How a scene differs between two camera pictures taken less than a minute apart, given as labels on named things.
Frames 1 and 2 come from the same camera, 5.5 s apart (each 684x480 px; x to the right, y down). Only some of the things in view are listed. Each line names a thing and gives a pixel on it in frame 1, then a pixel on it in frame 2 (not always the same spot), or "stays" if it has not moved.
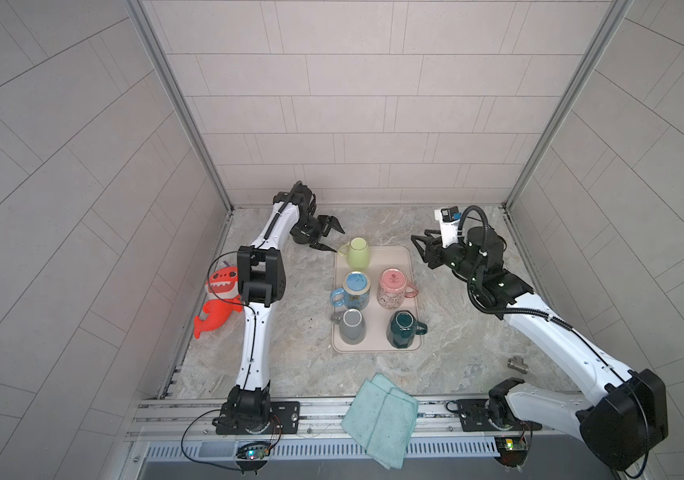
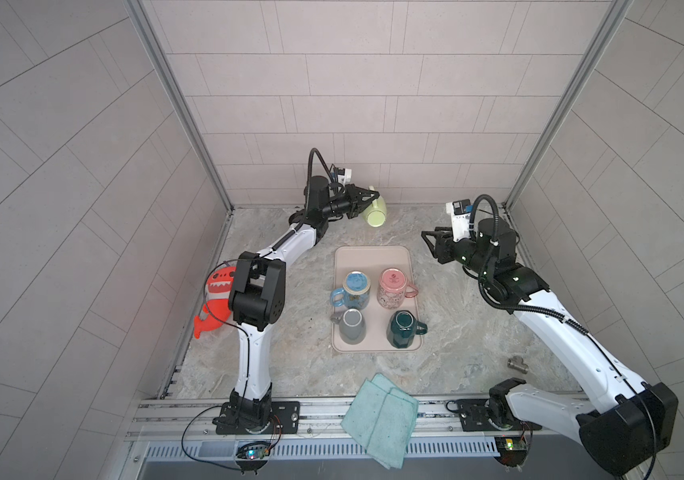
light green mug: x=357 y=254 to x=375 y=214
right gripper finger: x=425 y=253 to x=436 y=251
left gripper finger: x=322 y=247 to x=361 y=206
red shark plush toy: x=223 y=297 stays
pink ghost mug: x=392 y=288 stays
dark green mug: x=403 y=327 stays
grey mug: x=352 y=325 stays
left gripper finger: x=327 y=222 to x=365 y=194
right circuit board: x=513 y=450 stays
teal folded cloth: x=381 y=420 stays
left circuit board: x=253 y=451 stays
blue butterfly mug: x=355 y=293 stays
